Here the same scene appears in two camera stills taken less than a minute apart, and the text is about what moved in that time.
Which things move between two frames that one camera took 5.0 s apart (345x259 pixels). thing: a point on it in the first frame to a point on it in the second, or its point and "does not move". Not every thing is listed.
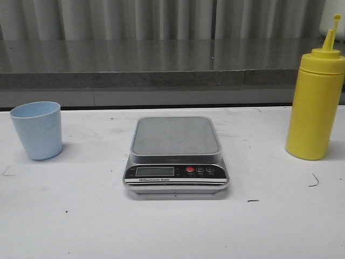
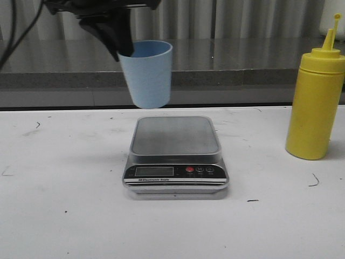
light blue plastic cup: x=40 y=124 to x=148 y=70
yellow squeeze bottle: x=316 y=101 does not move
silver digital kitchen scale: x=176 y=155 does not move
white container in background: x=330 y=8 does not move
